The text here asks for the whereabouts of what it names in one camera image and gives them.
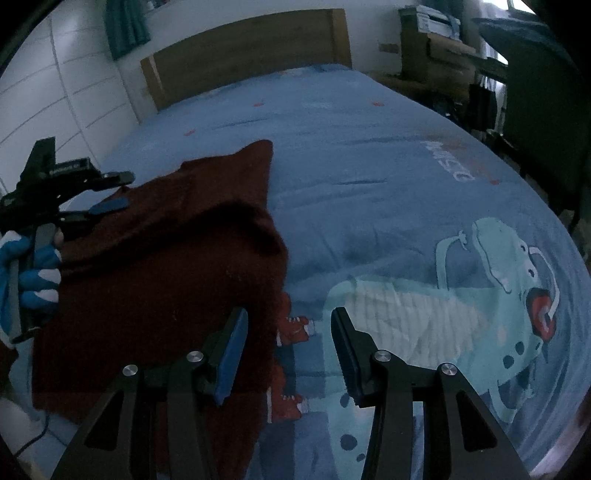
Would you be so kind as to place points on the teal curtain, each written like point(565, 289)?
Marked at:
point(127, 27)

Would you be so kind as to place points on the blue dinosaur print bed sheet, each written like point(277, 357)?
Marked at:
point(369, 184)

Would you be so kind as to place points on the white wardrobe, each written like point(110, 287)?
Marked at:
point(46, 92)

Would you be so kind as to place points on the maroon sweater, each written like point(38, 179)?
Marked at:
point(161, 277)

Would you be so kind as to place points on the wall outlet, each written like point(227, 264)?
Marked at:
point(388, 47)

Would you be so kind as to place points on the blue quilt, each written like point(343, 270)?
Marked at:
point(521, 34)

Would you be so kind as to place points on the wooden desk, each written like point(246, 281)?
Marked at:
point(425, 64)

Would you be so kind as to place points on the white printer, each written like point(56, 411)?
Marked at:
point(436, 21)

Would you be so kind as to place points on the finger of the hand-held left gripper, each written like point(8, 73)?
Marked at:
point(115, 177)
point(111, 206)

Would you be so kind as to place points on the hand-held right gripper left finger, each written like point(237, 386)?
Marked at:
point(233, 350)

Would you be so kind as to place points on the wooden headboard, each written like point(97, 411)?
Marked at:
point(249, 50)

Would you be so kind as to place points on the dark chair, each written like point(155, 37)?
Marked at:
point(540, 129)

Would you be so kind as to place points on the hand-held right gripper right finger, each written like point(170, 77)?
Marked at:
point(344, 350)

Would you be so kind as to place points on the person's left hand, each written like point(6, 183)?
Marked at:
point(44, 277)

